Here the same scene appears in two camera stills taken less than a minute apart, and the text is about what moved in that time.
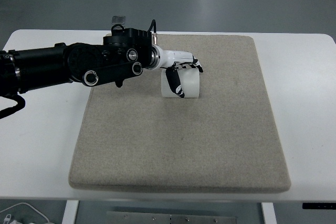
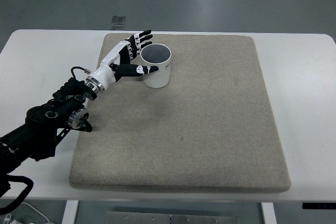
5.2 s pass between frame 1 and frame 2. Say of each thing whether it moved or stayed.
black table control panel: stayed
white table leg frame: stayed
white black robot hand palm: moved
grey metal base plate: stayed
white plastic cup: moved
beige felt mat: stayed
